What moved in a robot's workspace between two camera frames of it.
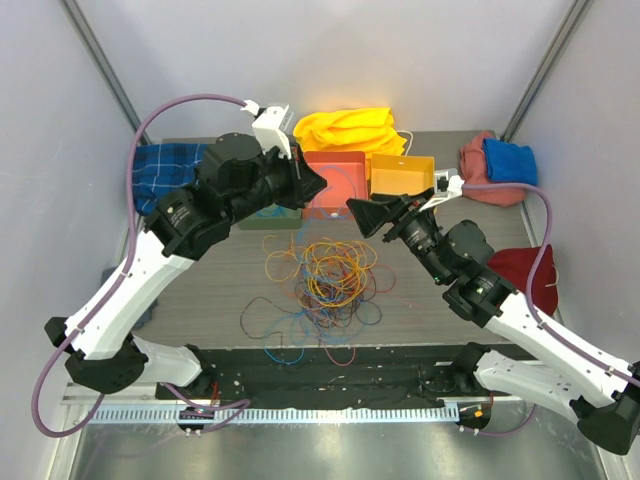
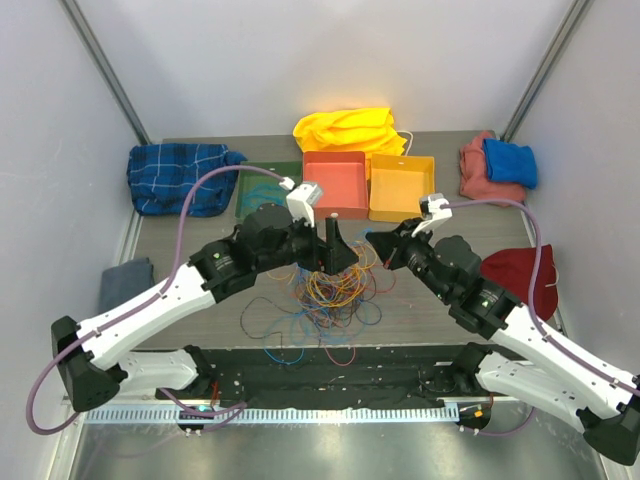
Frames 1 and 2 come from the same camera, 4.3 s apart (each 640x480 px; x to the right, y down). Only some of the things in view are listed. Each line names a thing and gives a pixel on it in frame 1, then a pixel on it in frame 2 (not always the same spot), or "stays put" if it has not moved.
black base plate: x=321 y=376 stays put
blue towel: x=510 y=163 stays put
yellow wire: x=335 y=270 stays put
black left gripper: x=305 y=183 to x=319 y=248
